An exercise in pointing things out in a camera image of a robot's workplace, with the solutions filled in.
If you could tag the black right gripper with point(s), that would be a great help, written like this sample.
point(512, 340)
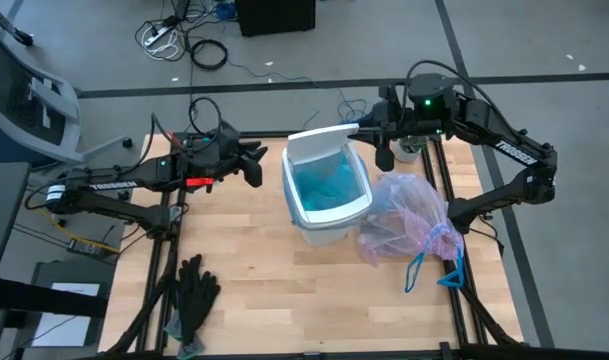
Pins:
point(391, 117)

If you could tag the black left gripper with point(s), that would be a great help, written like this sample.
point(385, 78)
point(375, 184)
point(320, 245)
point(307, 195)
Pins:
point(214, 160)

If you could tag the white swing bin lid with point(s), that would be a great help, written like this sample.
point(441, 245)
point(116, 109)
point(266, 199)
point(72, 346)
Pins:
point(316, 142)

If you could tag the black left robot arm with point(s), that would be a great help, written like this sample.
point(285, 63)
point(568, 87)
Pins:
point(134, 175)

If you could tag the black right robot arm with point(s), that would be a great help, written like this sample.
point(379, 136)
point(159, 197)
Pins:
point(499, 135)

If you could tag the succulent in white pot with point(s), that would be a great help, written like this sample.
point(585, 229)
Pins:
point(409, 147)

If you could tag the white power strip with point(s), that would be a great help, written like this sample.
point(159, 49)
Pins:
point(158, 36)

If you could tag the black power brick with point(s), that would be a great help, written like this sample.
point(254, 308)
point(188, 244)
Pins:
point(84, 246)

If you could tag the grey office chair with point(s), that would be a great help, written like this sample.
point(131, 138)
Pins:
point(59, 100)

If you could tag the grey cabinet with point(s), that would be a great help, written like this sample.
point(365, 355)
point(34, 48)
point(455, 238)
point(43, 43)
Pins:
point(74, 270)

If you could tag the white paper sheet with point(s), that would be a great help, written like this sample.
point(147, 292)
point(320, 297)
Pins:
point(64, 330)

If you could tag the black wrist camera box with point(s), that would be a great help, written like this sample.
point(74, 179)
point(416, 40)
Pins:
point(230, 132)

